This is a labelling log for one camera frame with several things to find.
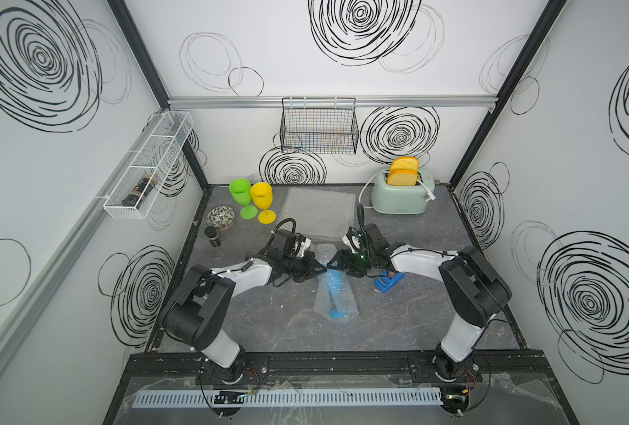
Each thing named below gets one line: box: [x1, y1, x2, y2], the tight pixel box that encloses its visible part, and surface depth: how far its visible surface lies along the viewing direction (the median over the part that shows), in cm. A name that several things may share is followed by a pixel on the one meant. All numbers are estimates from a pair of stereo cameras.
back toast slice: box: [390, 156, 420, 171], surface depth 102 cm
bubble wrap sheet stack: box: [278, 186, 358, 238], surface depth 114 cm
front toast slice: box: [387, 169, 420, 186], surface depth 100 cm
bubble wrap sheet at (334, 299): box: [313, 259, 359, 324], surface depth 83 cm
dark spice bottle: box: [203, 225, 222, 249], surface depth 96 cm
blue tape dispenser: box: [373, 270, 406, 294], surface depth 90 cm
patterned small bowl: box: [205, 205, 236, 232], surface depth 108 cm
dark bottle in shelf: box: [121, 173, 158, 210], surface depth 68 cm
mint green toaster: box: [371, 170, 435, 216], surface depth 104 cm
